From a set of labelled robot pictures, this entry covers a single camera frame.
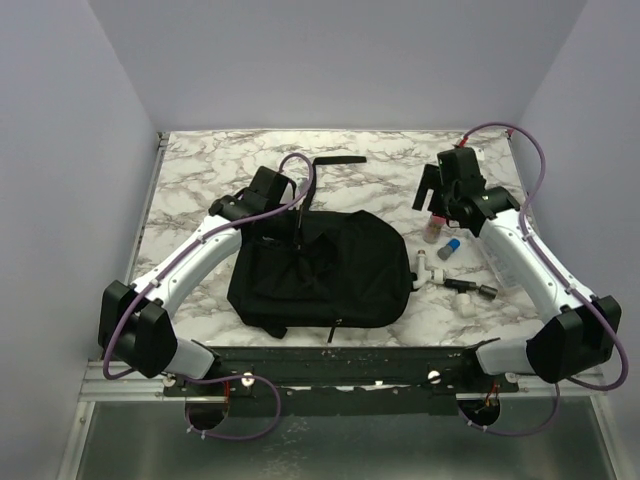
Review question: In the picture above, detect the pink cap glue bottle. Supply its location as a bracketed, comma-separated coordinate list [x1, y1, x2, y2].
[422, 214, 446, 244]

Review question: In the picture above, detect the black student backpack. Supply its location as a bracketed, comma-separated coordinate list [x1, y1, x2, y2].
[225, 155, 412, 345]

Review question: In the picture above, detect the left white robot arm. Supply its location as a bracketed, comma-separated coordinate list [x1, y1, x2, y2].
[98, 167, 314, 395]

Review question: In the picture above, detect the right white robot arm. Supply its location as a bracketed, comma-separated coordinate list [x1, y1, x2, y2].
[413, 147, 622, 392]

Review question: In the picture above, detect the blue cap grey tube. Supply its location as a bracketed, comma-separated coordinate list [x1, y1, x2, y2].
[437, 238, 460, 261]

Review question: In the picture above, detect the white correction pen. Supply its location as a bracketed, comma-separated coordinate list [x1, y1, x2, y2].
[412, 250, 447, 291]

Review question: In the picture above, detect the clear plastic pencil case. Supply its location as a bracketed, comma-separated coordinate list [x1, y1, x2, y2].
[480, 235, 522, 291]

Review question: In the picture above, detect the white plastic tube piece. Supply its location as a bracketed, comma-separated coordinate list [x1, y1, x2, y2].
[444, 278, 498, 318]

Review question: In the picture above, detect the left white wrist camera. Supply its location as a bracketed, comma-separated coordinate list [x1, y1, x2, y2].
[291, 179, 311, 197]

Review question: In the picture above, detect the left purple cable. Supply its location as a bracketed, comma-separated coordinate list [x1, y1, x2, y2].
[102, 152, 317, 379]

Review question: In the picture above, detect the purple cable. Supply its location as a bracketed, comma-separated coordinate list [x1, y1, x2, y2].
[457, 121, 630, 390]
[102, 152, 317, 379]

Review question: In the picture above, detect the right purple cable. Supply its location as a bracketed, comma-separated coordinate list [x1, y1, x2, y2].
[457, 121, 630, 390]

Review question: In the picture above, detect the aluminium table edge rail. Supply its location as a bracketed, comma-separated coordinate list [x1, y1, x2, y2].
[124, 131, 171, 285]

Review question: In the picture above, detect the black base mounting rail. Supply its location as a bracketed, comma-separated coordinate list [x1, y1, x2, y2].
[140, 347, 518, 423]

